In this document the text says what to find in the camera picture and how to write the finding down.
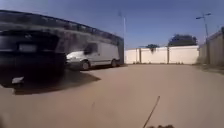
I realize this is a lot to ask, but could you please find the small tree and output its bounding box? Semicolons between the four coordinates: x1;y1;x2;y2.
145;43;160;54

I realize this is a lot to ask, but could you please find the dark weathered wall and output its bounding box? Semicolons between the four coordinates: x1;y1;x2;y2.
0;9;125;66

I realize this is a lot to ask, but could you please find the dark vehicle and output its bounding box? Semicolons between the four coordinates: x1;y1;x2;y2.
0;30;68;85

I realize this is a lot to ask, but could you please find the large tree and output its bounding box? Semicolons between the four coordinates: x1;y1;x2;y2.
167;33;198;47

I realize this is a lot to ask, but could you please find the sandy dirt ground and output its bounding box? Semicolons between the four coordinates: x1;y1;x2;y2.
0;63;224;128

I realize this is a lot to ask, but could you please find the white wall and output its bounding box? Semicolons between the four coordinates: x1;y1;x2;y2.
124;45;200;65

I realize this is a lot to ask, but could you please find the white van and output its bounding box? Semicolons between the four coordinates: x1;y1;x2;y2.
65;41;122;71

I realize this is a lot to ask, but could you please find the street lamp pole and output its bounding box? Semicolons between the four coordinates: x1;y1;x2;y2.
195;12;212;40

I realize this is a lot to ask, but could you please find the grey wall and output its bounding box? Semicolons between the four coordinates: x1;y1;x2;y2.
197;28;224;68

